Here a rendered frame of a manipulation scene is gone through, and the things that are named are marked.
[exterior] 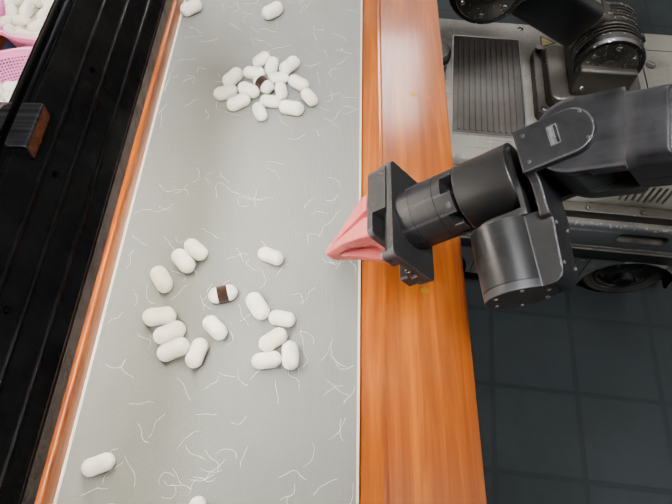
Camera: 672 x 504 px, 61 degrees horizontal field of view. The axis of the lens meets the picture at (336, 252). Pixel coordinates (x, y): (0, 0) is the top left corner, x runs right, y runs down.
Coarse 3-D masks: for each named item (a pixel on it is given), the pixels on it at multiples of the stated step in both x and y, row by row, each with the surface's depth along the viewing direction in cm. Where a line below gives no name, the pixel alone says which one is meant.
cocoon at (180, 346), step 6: (168, 342) 63; (174, 342) 63; (180, 342) 63; (186, 342) 63; (162, 348) 62; (168, 348) 62; (174, 348) 62; (180, 348) 63; (186, 348) 63; (162, 354) 62; (168, 354) 62; (174, 354) 63; (180, 354) 63; (162, 360) 63; (168, 360) 63
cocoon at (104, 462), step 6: (96, 456) 57; (102, 456) 57; (108, 456) 57; (84, 462) 57; (90, 462) 57; (96, 462) 57; (102, 462) 57; (108, 462) 57; (114, 462) 57; (84, 468) 56; (90, 468) 56; (96, 468) 56; (102, 468) 57; (108, 468) 57; (84, 474) 56; (90, 474) 56; (96, 474) 57
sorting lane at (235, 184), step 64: (256, 0) 96; (320, 0) 96; (192, 64) 88; (320, 64) 88; (192, 128) 82; (256, 128) 82; (320, 128) 82; (192, 192) 76; (256, 192) 76; (320, 192) 76; (128, 256) 71; (256, 256) 71; (320, 256) 71; (128, 320) 66; (192, 320) 66; (256, 320) 66; (320, 320) 66; (128, 384) 62; (192, 384) 62; (256, 384) 62; (320, 384) 62; (128, 448) 59; (192, 448) 59; (256, 448) 59; (320, 448) 59
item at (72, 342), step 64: (64, 0) 38; (128, 0) 42; (64, 64) 36; (128, 64) 41; (64, 128) 35; (128, 128) 39; (0, 192) 30; (64, 192) 33; (0, 256) 29; (64, 256) 32; (0, 320) 28; (64, 320) 31; (0, 384) 27; (64, 384) 31; (0, 448) 27
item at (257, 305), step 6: (252, 294) 66; (258, 294) 66; (246, 300) 66; (252, 300) 65; (258, 300) 65; (264, 300) 66; (252, 306) 65; (258, 306) 65; (264, 306) 65; (252, 312) 65; (258, 312) 65; (264, 312) 65; (258, 318) 65; (264, 318) 65
